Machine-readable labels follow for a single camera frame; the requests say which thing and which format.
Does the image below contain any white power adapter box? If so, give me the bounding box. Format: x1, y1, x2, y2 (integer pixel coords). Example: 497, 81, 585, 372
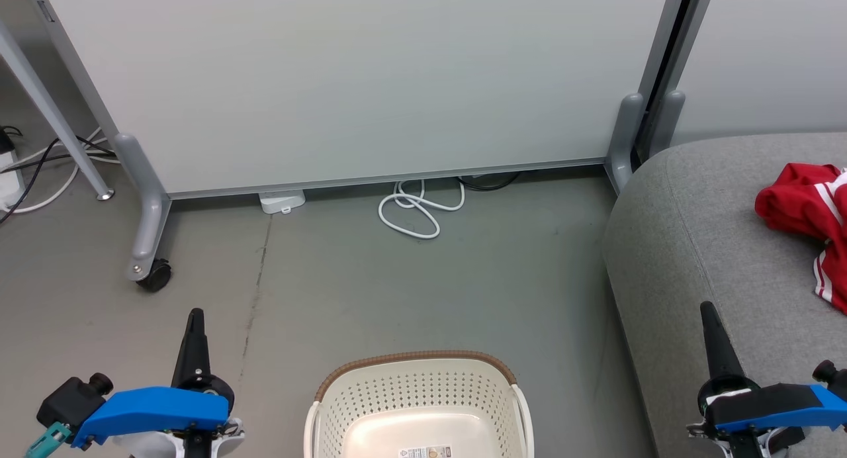
259, 189, 307, 215

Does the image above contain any coiled white cable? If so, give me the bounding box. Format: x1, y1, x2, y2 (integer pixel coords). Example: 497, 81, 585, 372
378, 178, 467, 240

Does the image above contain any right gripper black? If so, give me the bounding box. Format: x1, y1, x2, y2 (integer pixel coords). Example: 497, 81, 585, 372
688, 301, 805, 458

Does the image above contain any grey partition foot with caster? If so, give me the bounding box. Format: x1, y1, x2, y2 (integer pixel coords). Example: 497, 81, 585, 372
113, 133, 172, 282

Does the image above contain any cream laundry basket brown rim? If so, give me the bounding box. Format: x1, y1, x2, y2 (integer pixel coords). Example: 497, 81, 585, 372
304, 351, 534, 458

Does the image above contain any white power strip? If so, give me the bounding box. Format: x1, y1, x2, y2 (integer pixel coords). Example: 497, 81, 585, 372
0, 150, 26, 211

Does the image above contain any grey fabric sofa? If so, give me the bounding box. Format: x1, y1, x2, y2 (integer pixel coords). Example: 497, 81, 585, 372
603, 132, 847, 458

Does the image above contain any large white partition panel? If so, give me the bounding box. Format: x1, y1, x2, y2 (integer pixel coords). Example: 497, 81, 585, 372
23, 0, 692, 201

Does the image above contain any black floor cable bundle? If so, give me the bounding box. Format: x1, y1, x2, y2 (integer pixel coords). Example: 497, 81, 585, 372
0, 126, 117, 224

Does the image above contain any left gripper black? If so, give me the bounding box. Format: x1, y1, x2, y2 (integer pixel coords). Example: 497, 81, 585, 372
172, 308, 245, 458

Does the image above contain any grey metal table leg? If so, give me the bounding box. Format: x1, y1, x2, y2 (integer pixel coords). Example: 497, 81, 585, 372
0, 21, 115, 201

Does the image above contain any white floor cable bundle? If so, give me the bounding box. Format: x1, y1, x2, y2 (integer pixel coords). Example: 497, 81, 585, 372
0, 127, 121, 215

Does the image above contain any black caster wheel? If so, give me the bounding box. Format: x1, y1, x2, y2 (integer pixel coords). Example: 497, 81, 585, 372
136, 259, 173, 293

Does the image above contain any teal camera cable connector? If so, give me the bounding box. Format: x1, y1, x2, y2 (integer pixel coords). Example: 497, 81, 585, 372
25, 422, 72, 458

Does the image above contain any red garment with white stripes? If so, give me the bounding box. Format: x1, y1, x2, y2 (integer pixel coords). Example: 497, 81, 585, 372
755, 163, 847, 313

